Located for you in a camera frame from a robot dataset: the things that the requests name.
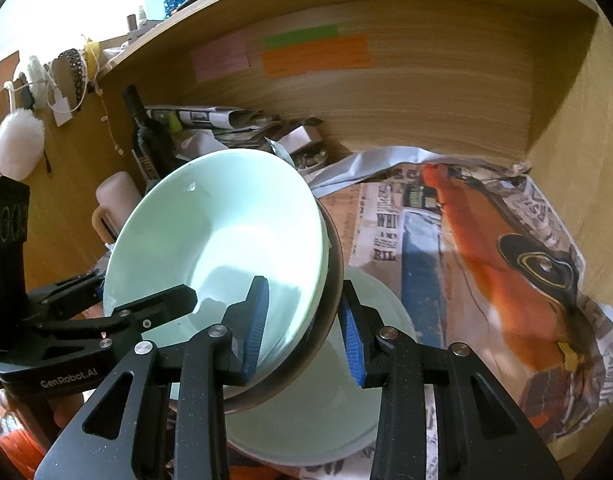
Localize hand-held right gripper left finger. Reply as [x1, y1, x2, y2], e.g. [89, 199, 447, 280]
[34, 275, 271, 480]

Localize white hanging tag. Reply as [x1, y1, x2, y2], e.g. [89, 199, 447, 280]
[51, 90, 72, 126]

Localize dark brown plate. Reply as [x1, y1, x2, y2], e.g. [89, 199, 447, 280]
[224, 207, 346, 416]

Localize green sticky note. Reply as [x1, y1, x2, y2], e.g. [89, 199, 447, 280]
[264, 25, 339, 51]

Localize white fluffy pompom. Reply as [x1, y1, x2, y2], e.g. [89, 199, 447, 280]
[0, 110, 46, 181]

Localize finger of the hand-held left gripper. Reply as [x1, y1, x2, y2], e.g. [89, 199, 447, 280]
[26, 271, 107, 321]
[34, 282, 198, 356]

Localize studded headband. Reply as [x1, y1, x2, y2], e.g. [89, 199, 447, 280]
[56, 49, 90, 113]

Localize person's left hand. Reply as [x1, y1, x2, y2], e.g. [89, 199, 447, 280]
[49, 392, 90, 443]

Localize stack of newspapers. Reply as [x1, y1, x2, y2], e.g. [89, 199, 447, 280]
[146, 105, 282, 151]

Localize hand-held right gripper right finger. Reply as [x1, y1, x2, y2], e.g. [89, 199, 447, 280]
[336, 279, 562, 480]

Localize grey paper sheets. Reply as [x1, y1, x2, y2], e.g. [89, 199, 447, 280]
[306, 145, 437, 196]

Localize printed newspaper table cover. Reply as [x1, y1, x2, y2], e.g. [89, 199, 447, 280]
[286, 145, 613, 480]

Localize light green plate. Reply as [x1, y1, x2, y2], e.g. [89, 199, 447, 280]
[104, 149, 332, 381]

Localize yellow cloth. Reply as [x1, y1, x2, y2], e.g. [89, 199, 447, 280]
[81, 35, 104, 68]

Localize orange sticky note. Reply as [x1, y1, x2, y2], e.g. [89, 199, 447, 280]
[261, 34, 373, 79]

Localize small bowl of trinkets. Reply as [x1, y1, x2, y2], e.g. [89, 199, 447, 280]
[291, 147, 332, 173]

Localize white fluffy earmuff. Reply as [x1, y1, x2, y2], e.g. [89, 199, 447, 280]
[24, 55, 54, 91]

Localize pink sticky note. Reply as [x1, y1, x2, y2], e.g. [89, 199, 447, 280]
[192, 30, 252, 83]

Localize dark wine bottle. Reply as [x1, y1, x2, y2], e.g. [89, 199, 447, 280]
[122, 85, 177, 186]

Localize white plate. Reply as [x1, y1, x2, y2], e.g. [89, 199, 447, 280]
[226, 265, 417, 466]

